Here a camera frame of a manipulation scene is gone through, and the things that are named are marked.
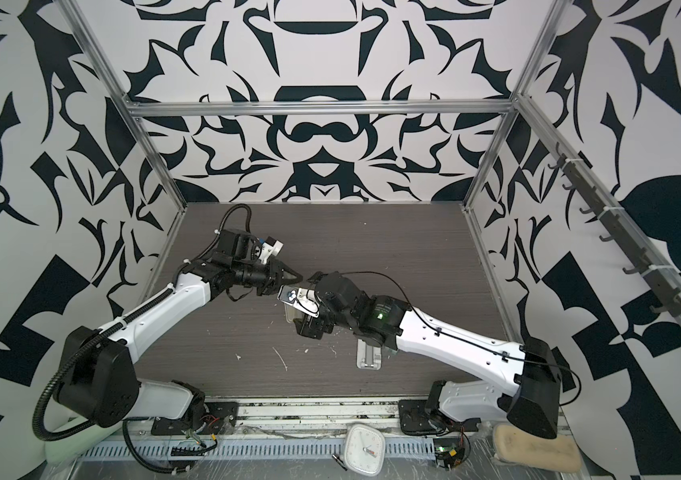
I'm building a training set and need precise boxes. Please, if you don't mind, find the white remote control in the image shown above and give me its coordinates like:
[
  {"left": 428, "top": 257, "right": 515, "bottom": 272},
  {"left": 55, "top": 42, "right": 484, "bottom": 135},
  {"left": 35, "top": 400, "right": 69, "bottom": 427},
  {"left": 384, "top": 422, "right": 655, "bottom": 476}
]
[{"left": 284, "top": 300, "right": 310, "bottom": 325}]

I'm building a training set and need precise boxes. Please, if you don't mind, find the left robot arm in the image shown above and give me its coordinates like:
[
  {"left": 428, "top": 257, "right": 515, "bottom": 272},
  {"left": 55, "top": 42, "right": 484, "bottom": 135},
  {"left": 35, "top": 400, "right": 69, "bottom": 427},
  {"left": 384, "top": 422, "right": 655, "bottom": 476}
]
[{"left": 34, "top": 230, "right": 302, "bottom": 431}]

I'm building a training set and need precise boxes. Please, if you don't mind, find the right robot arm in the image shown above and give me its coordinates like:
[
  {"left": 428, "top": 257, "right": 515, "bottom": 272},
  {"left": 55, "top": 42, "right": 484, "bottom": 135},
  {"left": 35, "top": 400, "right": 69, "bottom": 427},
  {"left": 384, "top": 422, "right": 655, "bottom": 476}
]
[{"left": 278, "top": 272, "right": 562, "bottom": 439}]

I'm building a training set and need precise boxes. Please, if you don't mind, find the silver metal phone stand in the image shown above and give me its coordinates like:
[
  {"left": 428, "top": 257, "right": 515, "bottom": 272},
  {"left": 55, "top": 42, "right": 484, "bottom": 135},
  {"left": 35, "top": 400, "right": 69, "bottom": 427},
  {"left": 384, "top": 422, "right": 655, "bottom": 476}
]
[{"left": 356, "top": 340, "right": 382, "bottom": 371}]

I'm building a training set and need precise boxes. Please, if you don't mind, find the white square clock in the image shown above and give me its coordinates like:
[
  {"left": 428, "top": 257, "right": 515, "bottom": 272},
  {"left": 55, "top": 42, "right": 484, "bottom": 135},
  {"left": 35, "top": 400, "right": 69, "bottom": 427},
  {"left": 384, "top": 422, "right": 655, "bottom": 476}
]
[{"left": 342, "top": 424, "right": 386, "bottom": 477}]

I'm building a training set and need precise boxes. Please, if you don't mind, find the black marker pen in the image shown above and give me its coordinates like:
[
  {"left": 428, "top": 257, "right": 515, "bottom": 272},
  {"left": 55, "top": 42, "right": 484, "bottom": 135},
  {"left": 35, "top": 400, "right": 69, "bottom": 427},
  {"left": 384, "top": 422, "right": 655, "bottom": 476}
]
[{"left": 332, "top": 454, "right": 348, "bottom": 471}]

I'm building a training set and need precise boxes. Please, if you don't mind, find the small circuit board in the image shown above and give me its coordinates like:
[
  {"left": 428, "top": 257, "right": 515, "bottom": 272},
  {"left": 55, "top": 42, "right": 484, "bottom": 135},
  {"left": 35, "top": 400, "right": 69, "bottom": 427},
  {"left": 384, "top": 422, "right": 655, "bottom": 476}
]
[{"left": 434, "top": 436, "right": 466, "bottom": 470}]

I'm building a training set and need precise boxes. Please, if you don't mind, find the beige sponge pad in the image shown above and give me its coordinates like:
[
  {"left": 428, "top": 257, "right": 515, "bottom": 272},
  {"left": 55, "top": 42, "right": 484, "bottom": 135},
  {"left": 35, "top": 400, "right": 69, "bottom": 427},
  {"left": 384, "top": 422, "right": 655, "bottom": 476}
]
[{"left": 491, "top": 424, "right": 583, "bottom": 474}]

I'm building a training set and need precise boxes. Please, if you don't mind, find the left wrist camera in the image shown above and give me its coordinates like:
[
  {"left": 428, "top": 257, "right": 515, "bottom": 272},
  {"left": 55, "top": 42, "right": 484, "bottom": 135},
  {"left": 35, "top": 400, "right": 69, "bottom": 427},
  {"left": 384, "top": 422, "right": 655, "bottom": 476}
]
[{"left": 258, "top": 237, "right": 284, "bottom": 265}]

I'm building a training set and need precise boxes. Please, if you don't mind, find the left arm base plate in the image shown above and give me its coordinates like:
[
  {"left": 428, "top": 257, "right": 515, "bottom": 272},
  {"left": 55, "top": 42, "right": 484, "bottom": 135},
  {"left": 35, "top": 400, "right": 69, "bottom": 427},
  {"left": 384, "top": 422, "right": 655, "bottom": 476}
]
[{"left": 150, "top": 401, "right": 240, "bottom": 436}]

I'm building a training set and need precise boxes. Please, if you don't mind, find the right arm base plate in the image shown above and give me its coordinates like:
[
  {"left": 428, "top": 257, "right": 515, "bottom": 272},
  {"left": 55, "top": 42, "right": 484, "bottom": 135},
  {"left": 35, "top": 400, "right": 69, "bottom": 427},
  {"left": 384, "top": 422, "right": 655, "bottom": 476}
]
[{"left": 397, "top": 399, "right": 481, "bottom": 436}]

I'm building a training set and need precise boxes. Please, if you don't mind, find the white slotted cable duct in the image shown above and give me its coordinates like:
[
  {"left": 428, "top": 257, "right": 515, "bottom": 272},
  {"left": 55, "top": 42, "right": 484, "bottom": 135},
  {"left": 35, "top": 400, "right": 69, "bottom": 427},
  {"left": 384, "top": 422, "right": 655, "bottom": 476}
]
[{"left": 75, "top": 436, "right": 437, "bottom": 462}]

